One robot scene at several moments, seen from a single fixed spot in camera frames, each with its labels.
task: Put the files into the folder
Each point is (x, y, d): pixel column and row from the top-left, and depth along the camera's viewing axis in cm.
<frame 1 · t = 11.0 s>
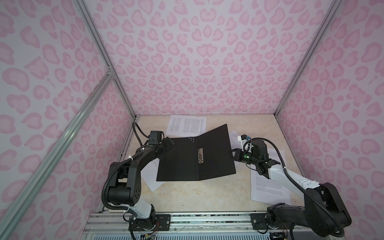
left hand: (170, 143, 95), fingers open
right hand: (227, 151, 82), fingers closed
blue folder black inside: (207, 156, 97), point 3 cm above the table
back left paper sheet: (186, 126, 116), on the table
right printed paper sheet: (265, 189, 86), on the table

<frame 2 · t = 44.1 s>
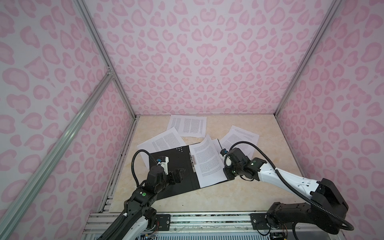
left hand: (179, 169, 81), fingers open
right hand: (224, 170, 82), fingers closed
blue folder black inside: (179, 154, 102), on the table
centre printed paper sheet: (208, 165, 94), on the table
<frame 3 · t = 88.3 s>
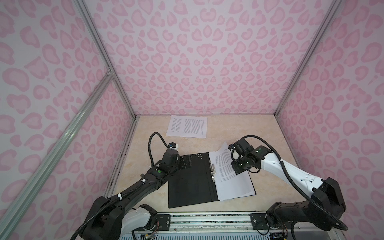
left hand: (187, 156, 84), fingers open
right hand: (235, 167, 81), fingers closed
blue folder black inside: (195, 182, 88), on the table
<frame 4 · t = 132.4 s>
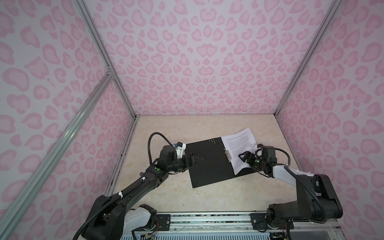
left hand: (199, 159, 78), fingers open
right hand: (243, 157, 91), fingers open
blue folder black inside: (215, 169, 92), point 2 cm above the table
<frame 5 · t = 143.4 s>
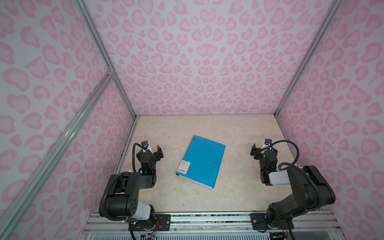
left hand: (151, 145, 91), fingers open
right hand: (263, 143, 91), fingers open
blue folder black inside: (201, 161, 95), point 2 cm above the table
